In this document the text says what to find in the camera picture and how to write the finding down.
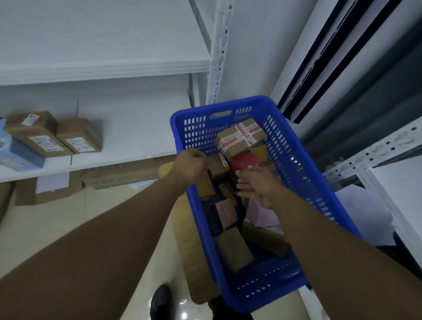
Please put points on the person's right hand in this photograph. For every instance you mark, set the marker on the person's right hand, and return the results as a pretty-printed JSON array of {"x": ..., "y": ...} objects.
[{"x": 262, "y": 188}]

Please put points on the person's left hand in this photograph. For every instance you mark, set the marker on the person's left hand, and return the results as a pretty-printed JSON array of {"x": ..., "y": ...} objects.
[{"x": 189, "y": 168}]

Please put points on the small red box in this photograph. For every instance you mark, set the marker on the small red box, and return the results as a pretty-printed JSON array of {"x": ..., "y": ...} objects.
[{"x": 245, "y": 161}]

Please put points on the blue plastic crate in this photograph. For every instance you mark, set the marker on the blue plastic crate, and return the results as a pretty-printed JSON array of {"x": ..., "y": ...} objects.
[{"x": 316, "y": 197}]

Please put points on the pile of parcels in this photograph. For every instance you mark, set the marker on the pile of parcels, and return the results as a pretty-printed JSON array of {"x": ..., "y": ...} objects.
[{"x": 234, "y": 250}]

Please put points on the white metal shelf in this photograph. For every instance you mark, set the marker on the white metal shelf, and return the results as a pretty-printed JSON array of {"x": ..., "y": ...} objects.
[
  {"x": 402, "y": 197},
  {"x": 132, "y": 125}
]

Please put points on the brown parcel marked 1-3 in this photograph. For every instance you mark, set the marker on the brown parcel marked 1-3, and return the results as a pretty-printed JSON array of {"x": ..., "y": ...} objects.
[{"x": 76, "y": 128}]

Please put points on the bottom-shelf brown parcels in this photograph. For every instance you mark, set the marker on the bottom-shelf brown parcels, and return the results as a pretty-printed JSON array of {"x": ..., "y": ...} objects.
[{"x": 46, "y": 125}]

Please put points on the light blue box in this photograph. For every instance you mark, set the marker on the light blue box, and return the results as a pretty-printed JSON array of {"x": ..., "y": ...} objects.
[{"x": 23, "y": 158}]

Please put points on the person's right forearm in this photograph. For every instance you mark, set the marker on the person's right forearm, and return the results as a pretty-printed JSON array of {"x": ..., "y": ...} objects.
[{"x": 356, "y": 263}]

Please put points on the person's left forearm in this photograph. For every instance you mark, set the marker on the person's left forearm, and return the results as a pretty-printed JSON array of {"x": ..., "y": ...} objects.
[{"x": 92, "y": 257}]

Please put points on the flattened brown cardboard sheet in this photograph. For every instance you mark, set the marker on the flattened brown cardboard sheet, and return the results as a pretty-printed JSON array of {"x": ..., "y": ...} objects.
[{"x": 125, "y": 171}]

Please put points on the person's right leg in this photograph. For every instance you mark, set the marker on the person's right leg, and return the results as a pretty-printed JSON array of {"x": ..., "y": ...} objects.
[{"x": 227, "y": 311}]

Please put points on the person's left shoe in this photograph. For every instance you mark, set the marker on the person's left shoe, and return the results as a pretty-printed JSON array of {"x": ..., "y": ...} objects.
[{"x": 161, "y": 303}]

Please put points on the torn brown cardboard sheet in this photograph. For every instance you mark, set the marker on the torn brown cardboard sheet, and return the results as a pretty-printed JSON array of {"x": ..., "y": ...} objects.
[{"x": 24, "y": 194}]

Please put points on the small white paper scrap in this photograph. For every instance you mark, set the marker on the small white paper scrap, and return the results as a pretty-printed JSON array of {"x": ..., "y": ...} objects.
[{"x": 143, "y": 184}]

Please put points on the small wooden table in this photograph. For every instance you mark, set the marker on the small wooden table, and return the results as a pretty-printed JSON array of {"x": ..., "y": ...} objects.
[{"x": 194, "y": 263}]

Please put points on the white standing air conditioner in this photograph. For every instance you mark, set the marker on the white standing air conditioner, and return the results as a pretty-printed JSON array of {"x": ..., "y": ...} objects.
[{"x": 296, "y": 49}]

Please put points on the black bag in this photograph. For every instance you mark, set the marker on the black bag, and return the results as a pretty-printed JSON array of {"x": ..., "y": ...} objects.
[{"x": 405, "y": 254}]

